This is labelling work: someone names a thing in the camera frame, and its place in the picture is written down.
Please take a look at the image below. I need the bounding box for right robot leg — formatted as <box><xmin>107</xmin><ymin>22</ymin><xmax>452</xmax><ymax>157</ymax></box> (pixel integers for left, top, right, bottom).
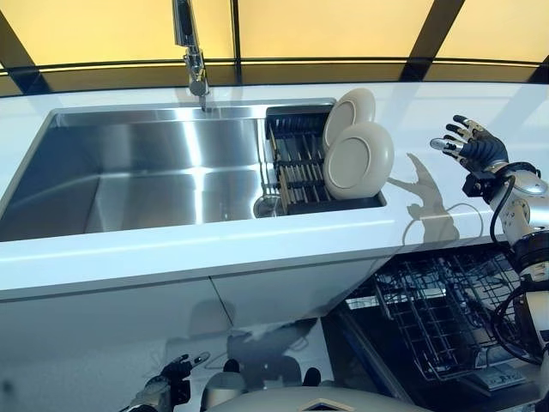
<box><xmin>299</xmin><ymin>367</ymin><xmax>335</xmax><ymax>391</ymax></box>

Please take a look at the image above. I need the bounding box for black slatted sink drying rack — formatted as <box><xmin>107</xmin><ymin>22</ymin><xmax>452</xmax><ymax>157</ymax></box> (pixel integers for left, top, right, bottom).
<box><xmin>263</xmin><ymin>100</ymin><xmax>387</xmax><ymax>215</ymax></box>

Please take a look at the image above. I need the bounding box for black window frame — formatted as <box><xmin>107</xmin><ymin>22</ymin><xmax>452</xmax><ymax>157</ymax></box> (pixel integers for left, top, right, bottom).
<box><xmin>0</xmin><ymin>0</ymin><xmax>549</xmax><ymax>98</ymax></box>

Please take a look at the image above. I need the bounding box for stainless steel sink basin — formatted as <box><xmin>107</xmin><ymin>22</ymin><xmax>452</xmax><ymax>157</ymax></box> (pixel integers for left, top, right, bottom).
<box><xmin>0</xmin><ymin>97</ymin><xmax>387</xmax><ymax>244</ymax></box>

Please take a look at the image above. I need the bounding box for narrow white glossy cabinet door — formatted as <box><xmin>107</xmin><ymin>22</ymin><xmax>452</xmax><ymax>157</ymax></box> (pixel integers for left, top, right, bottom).
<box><xmin>208</xmin><ymin>248</ymin><xmax>395</xmax><ymax>327</ymax></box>

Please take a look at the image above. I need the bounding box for dark dishwasher door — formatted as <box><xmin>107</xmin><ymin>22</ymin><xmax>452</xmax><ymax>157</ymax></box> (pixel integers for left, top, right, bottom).
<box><xmin>321</xmin><ymin>300</ymin><xmax>549</xmax><ymax>412</ymax></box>

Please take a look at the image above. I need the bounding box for robot leg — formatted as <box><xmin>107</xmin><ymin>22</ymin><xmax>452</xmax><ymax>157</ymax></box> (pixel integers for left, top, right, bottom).
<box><xmin>299</xmin><ymin>367</ymin><xmax>335</xmax><ymax>391</ymax></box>
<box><xmin>201</xmin><ymin>358</ymin><xmax>244</xmax><ymax>409</ymax></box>

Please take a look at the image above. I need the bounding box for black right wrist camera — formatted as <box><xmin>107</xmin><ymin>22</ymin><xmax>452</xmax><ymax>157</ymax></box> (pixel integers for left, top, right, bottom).
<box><xmin>462</xmin><ymin>169</ymin><xmax>501</xmax><ymax>203</ymax></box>

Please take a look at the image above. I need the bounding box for beige round plate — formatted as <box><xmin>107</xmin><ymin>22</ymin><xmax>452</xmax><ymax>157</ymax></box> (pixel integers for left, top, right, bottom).
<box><xmin>323</xmin><ymin>121</ymin><xmax>395</xmax><ymax>202</ymax></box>
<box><xmin>322</xmin><ymin>88</ymin><xmax>377</xmax><ymax>149</ymax></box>

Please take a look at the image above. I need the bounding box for left robot leg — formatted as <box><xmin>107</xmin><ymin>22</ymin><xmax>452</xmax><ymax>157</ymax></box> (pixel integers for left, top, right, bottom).
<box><xmin>201</xmin><ymin>358</ymin><xmax>244</xmax><ymax>409</ymax></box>

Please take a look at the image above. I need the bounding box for chrome pull-down kitchen faucet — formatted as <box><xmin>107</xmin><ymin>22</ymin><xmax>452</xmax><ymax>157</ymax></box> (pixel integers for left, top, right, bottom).
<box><xmin>171</xmin><ymin>0</ymin><xmax>214</xmax><ymax>112</ymax></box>

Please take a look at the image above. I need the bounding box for wide white glossy cabinet door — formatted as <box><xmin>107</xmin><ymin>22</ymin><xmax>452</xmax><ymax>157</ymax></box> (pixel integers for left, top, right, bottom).
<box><xmin>0</xmin><ymin>274</ymin><xmax>237</xmax><ymax>412</ymax></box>

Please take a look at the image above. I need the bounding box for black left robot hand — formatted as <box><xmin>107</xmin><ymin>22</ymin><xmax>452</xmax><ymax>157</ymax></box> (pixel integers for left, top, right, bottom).
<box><xmin>160</xmin><ymin>351</ymin><xmax>211</xmax><ymax>382</ymax></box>

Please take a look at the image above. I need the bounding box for round steel sink drain strainer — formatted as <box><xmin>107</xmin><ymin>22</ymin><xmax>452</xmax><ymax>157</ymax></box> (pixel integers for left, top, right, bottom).
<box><xmin>252</xmin><ymin>192</ymin><xmax>280</xmax><ymax>219</ymax></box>

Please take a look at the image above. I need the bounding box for black wire dishwasher rack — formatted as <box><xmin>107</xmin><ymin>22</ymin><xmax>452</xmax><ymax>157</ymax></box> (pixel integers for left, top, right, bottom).
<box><xmin>372</xmin><ymin>252</ymin><xmax>537</xmax><ymax>383</ymax></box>

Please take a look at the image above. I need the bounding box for beige robot torso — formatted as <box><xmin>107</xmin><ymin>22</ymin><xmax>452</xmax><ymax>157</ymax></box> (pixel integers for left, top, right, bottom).
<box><xmin>209</xmin><ymin>388</ymin><xmax>430</xmax><ymax>412</ymax></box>

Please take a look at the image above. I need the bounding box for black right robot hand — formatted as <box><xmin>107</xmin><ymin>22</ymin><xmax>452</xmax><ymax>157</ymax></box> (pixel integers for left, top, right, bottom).
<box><xmin>430</xmin><ymin>114</ymin><xmax>510</xmax><ymax>175</ymax></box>

